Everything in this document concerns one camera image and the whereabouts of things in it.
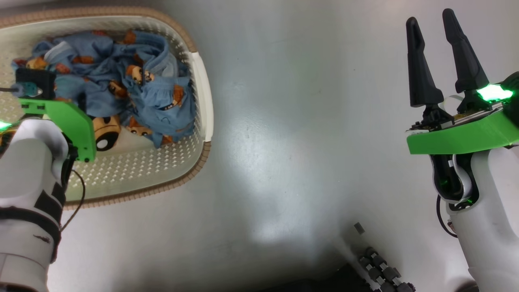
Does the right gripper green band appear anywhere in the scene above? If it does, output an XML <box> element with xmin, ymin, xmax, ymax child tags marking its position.
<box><xmin>405</xmin><ymin>8</ymin><xmax>519</xmax><ymax>155</ymax></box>

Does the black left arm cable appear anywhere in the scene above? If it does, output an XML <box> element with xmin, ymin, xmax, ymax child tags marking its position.
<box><xmin>60</xmin><ymin>168</ymin><xmax>86</xmax><ymax>232</ymax></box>

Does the cream perforated laundry basket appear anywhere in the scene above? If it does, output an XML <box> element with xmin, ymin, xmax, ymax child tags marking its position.
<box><xmin>0</xmin><ymin>6</ymin><xmax>214</xmax><ymax>210</ymax></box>

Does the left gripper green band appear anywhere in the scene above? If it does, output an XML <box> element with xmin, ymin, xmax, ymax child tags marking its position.
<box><xmin>18</xmin><ymin>97</ymin><xmax>97</xmax><ymax>163</ymax></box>

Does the teal cable connector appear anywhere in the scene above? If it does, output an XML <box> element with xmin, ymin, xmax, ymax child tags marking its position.
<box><xmin>0</xmin><ymin>82</ymin><xmax>43</xmax><ymax>98</ymax></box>

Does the white garment with orange print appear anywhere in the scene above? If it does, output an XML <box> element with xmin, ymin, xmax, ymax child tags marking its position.
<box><xmin>90</xmin><ymin>115</ymin><xmax>159</xmax><ymax>153</ymax></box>

